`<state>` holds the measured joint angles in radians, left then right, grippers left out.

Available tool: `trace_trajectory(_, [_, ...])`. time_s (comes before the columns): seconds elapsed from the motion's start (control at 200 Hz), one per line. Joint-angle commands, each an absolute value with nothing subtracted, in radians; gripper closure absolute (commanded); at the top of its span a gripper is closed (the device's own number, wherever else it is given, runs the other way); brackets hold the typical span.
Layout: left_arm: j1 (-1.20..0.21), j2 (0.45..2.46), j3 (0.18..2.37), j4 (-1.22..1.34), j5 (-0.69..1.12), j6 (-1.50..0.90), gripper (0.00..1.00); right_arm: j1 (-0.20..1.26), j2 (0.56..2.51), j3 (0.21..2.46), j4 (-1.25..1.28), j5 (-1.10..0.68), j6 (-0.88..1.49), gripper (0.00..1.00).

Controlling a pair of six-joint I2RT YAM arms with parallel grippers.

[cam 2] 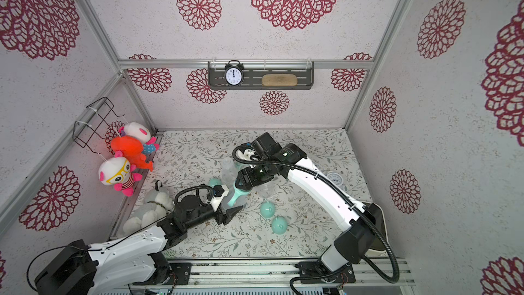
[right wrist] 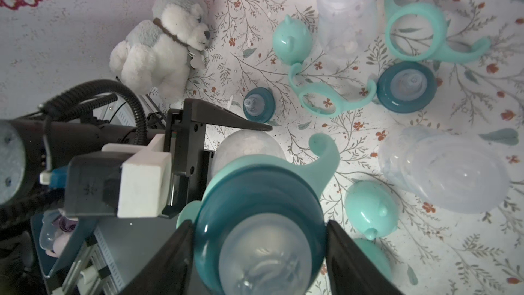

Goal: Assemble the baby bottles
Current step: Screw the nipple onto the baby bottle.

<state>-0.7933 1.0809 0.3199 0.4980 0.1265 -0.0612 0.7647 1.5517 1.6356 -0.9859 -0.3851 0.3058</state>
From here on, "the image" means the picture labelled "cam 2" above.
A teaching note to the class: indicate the white alarm clock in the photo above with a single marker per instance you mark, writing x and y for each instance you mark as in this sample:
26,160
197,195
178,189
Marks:
335,178

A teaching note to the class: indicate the white plush yellow glasses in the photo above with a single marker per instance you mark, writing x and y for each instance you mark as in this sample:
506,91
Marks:
119,173

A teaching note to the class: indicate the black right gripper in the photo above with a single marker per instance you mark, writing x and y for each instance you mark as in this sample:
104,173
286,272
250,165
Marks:
246,178

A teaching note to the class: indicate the white sterilizer box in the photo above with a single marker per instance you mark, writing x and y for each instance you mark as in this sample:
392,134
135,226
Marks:
377,247

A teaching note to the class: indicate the grey wall shelf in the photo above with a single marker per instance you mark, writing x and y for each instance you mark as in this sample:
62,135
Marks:
253,74

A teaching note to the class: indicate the black wire basket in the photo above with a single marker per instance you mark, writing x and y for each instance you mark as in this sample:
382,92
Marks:
97,125

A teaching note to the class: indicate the tan brush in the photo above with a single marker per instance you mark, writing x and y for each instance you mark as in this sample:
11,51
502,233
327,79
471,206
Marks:
279,80

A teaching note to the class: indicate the metal base rail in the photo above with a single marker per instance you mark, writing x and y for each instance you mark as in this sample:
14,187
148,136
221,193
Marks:
269,276

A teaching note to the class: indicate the black alarm clock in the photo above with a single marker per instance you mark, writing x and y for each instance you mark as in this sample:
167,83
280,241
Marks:
234,72

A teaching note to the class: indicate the white pink plush upper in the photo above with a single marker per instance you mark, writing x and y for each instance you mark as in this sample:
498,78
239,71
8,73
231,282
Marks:
137,131

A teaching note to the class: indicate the red orange plush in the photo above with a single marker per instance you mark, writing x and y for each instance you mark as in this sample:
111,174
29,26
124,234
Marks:
131,149

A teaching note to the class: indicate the clear baby bottle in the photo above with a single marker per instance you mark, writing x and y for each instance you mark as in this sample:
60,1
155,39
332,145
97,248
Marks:
234,199
228,172

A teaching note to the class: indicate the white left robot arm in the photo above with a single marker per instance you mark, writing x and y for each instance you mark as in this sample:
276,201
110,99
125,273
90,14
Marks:
138,258

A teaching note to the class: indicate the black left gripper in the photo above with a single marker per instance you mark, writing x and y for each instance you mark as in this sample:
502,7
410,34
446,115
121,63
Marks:
228,216

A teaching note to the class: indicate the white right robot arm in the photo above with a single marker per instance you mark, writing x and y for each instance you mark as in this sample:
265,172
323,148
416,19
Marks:
357,226

